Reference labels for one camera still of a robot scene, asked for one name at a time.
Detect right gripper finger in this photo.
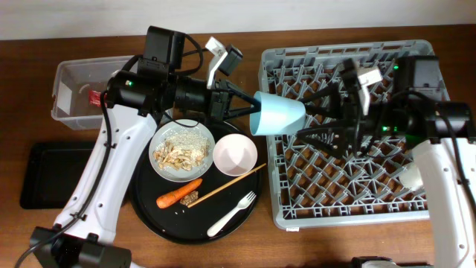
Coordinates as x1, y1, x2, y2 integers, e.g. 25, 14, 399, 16
296, 124, 352, 158
300, 83, 341, 104

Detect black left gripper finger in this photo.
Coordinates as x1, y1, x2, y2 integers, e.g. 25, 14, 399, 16
226, 106, 260, 120
226, 81, 260, 105

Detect blue cup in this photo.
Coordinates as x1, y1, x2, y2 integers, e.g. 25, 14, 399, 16
250, 92, 306, 136

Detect pink bowl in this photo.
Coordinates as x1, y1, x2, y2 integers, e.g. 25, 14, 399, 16
213, 133, 258, 176

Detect rice and peanut shells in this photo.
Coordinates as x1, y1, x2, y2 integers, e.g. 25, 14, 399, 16
152, 130, 210, 171

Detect grey plate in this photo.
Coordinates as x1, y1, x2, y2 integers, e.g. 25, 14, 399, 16
148, 119, 215, 182

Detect white cup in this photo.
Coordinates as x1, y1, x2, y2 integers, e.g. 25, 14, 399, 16
399, 162, 423, 191

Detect red snack wrapper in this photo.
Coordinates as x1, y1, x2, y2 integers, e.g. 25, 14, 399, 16
89, 90, 101, 107

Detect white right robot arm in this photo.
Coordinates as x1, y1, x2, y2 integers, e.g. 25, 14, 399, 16
232, 56, 475, 267

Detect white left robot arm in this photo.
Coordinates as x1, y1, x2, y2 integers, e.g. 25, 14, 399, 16
26, 26, 260, 267

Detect grey dishwasher rack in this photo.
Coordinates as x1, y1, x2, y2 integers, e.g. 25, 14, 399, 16
258, 39, 434, 230

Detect wooden chopstick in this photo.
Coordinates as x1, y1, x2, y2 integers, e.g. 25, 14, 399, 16
187, 163, 267, 208

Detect round black tray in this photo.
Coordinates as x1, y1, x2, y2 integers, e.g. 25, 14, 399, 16
128, 118, 263, 245

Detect white plastic fork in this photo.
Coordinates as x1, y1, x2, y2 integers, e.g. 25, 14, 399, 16
207, 191, 257, 237

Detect brown food scrap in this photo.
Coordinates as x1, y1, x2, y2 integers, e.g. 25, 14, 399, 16
179, 191, 199, 206

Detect orange carrot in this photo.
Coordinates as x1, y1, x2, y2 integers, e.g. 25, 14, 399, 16
156, 179, 202, 208

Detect clear plastic bin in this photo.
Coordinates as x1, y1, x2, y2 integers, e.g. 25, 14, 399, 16
51, 56, 131, 130

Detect black rectangular tray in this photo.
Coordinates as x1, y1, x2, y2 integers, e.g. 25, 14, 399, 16
19, 141, 94, 209

